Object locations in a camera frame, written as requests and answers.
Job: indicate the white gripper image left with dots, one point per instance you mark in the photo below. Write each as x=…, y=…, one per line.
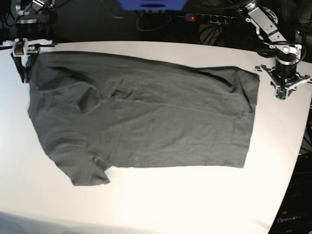
x=23, y=47

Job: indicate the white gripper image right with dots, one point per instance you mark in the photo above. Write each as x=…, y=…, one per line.
x=283, y=87

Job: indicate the dark grey T-shirt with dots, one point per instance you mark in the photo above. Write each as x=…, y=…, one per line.
x=92, y=111

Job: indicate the black power strip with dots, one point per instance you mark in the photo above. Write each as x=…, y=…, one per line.
x=211, y=19

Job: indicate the blue plastic box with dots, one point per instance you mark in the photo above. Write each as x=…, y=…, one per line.
x=131, y=5

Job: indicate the black OpenArm case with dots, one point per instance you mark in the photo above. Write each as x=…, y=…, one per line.
x=295, y=213

